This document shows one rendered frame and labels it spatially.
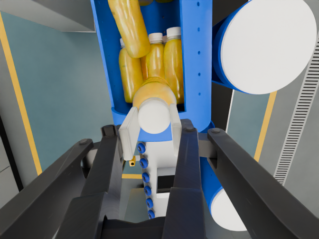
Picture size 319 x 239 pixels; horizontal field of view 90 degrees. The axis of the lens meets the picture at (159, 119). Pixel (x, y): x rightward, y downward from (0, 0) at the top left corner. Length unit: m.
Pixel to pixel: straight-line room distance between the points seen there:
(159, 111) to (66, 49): 1.63
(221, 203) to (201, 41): 0.64
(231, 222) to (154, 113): 0.77
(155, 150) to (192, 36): 0.51
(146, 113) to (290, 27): 0.54
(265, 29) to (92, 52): 1.38
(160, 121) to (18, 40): 1.89
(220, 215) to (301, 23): 0.74
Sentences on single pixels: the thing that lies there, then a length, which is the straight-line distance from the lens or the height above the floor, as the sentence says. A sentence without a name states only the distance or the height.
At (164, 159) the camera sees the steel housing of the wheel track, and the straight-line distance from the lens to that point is 0.75.
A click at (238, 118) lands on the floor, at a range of 1.83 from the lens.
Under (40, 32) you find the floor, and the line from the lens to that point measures 1.89.
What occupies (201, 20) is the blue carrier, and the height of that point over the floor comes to 1.20.
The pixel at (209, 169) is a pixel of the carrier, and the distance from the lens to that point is 0.87.
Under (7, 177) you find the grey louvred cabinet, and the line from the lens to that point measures 2.42.
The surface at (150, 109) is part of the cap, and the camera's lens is 0.18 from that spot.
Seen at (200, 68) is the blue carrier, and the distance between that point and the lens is 0.37.
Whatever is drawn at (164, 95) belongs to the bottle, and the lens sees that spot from 0.21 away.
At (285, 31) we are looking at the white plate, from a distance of 0.64.
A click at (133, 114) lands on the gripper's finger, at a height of 1.40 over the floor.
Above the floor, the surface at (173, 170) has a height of 0.95.
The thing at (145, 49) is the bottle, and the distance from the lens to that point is 0.46.
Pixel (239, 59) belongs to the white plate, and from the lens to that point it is 0.57.
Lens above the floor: 1.56
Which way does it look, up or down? 71 degrees down
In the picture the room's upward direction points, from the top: 179 degrees counter-clockwise
